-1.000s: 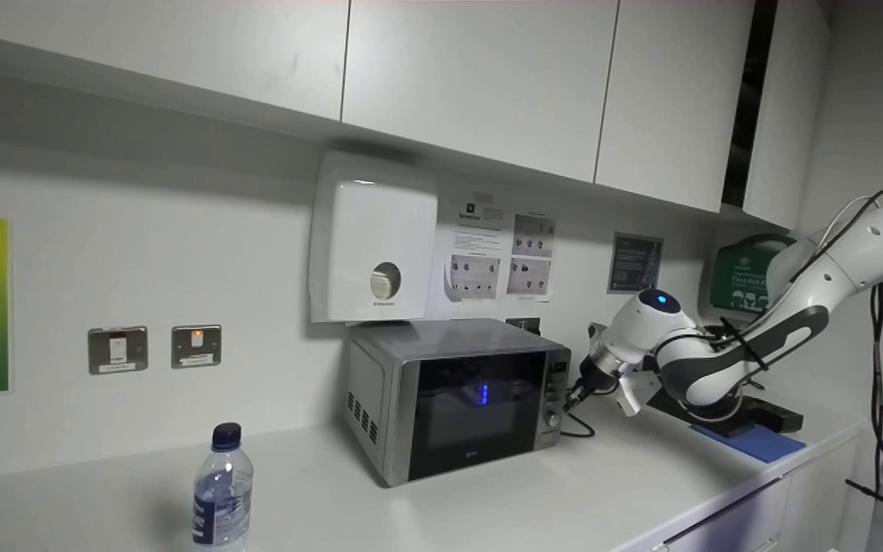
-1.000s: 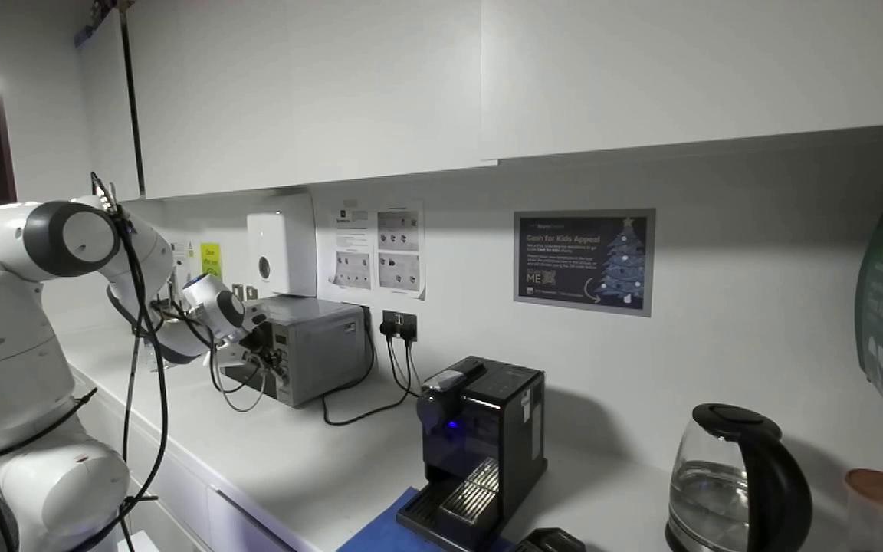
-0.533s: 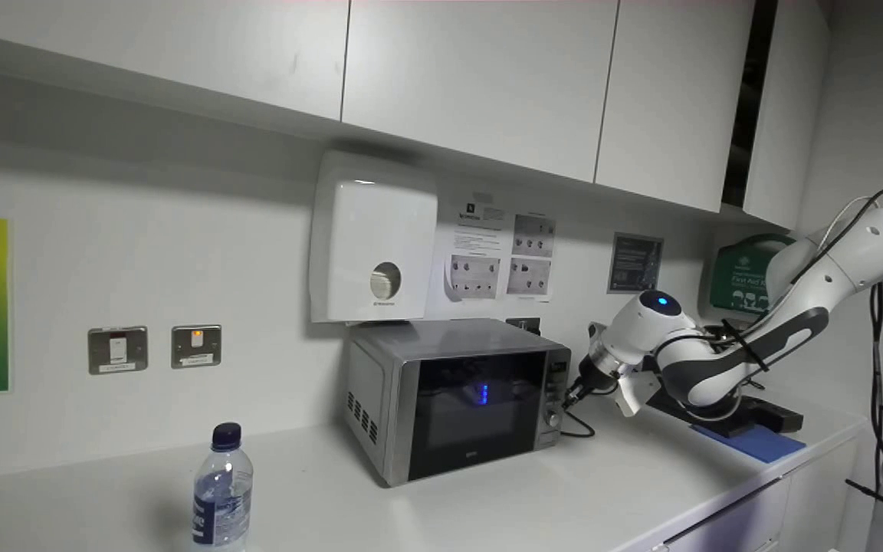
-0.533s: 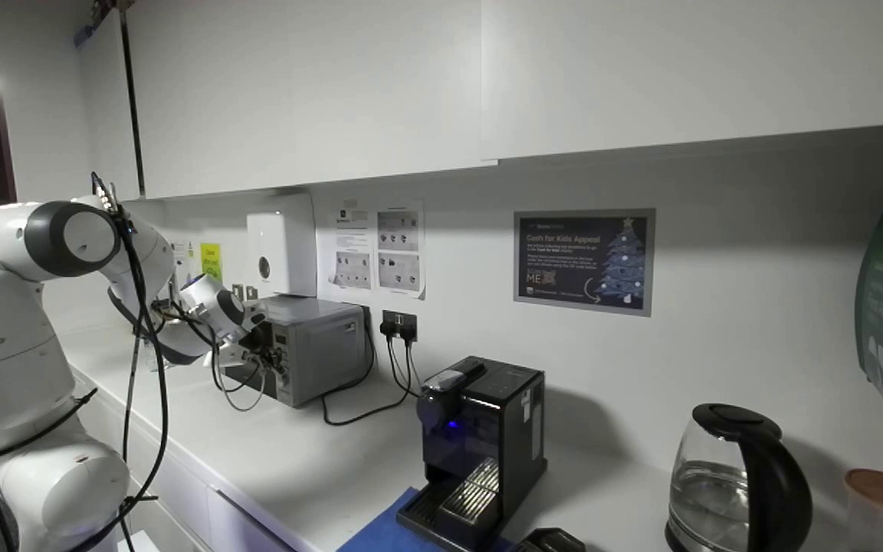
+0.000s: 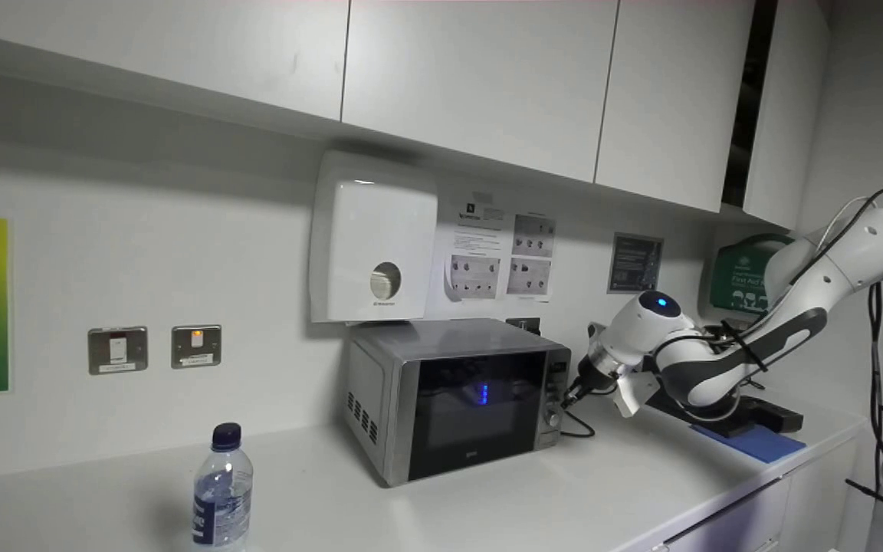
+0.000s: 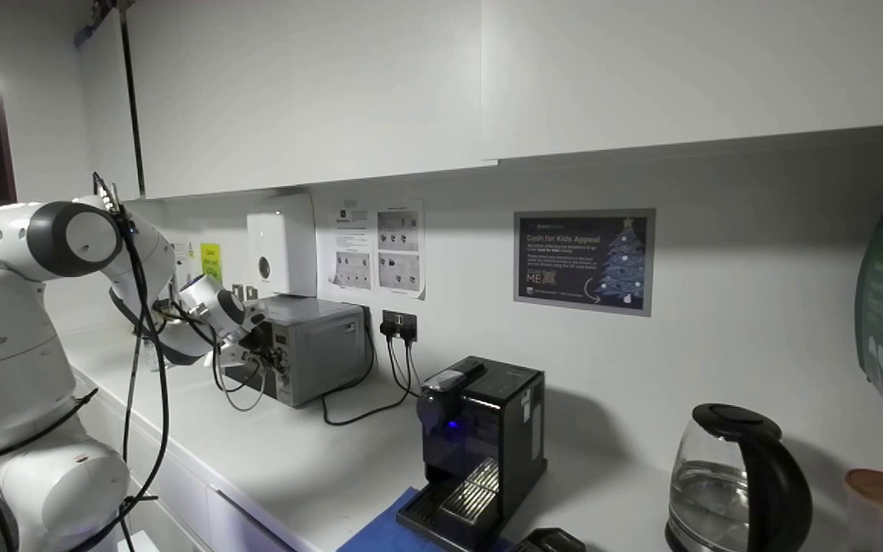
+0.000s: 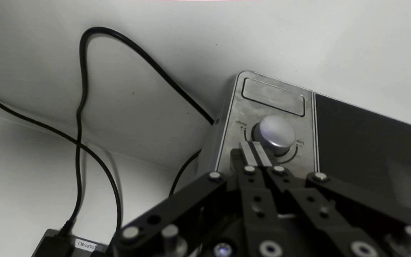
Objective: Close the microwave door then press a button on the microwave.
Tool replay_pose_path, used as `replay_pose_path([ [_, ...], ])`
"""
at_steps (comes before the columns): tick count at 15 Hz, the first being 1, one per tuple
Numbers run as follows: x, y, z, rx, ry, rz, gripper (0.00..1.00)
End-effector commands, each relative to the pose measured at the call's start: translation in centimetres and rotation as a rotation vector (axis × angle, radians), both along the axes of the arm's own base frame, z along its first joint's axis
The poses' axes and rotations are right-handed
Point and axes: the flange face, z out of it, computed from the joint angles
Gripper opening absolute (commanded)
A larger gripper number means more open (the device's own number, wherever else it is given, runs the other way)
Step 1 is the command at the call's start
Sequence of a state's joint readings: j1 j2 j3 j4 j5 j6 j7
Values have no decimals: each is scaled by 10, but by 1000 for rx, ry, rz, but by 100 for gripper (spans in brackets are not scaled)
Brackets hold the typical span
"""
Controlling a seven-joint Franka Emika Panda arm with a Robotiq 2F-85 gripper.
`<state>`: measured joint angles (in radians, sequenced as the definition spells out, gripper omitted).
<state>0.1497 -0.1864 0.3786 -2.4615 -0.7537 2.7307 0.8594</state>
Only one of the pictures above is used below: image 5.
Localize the narrow white cabinet panel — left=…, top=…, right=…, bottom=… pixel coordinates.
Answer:
left=746, top=0, right=835, bottom=225

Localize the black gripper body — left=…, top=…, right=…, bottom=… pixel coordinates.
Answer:
left=575, top=349, right=619, bottom=400

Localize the black power cable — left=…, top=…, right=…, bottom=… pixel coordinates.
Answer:
left=557, top=403, right=600, bottom=444

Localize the black glass microwave door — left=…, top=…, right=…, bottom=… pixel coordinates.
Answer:
left=406, top=349, right=551, bottom=485

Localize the silver microwave oven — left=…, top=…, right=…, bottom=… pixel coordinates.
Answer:
left=340, top=315, right=577, bottom=489

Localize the clear water bottle blue cap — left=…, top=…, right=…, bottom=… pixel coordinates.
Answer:
left=191, top=419, right=257, bottom=552

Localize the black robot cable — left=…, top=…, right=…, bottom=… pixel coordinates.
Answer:
left=863, top=275, right=883, bottom=485

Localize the white base cabinet black handle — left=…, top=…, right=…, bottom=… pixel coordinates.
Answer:
left=614, top=427, right=870, bottom=552

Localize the dark framed wall sign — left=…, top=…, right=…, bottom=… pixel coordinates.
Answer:
left=606, top=231, right=670, bottom=296

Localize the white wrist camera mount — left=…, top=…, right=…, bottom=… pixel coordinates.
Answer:
left=606, top=372, right=659, bottom=419

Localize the white upper cabinet door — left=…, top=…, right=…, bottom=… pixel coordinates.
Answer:
left=593, top=0, right=762, bottom=216
left=0, top=0, right=352, bottom=121
left=340, top=0, right=624, bottom=186

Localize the white double wall socket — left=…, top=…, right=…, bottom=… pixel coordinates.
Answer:
left=505, top=254, right=554, bottom=296
left=444, top=252, right=502, bottom=303

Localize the black countertop machine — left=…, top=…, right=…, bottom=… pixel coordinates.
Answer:
left=653, top=389, right=809, bottom=441

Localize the white paper towel dispenser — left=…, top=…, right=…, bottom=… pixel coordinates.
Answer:
left=306, top=151, right=442, bottom=328

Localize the white wall notice label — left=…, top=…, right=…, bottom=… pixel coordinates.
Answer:
left=439, top=189, right=516, bottom=257

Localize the green first aid box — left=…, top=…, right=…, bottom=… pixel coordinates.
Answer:
left=703, top=233, right=801, bottom=326

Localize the blue mat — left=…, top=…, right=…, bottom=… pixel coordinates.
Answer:
left=690, top=419, right=809, bottom=465

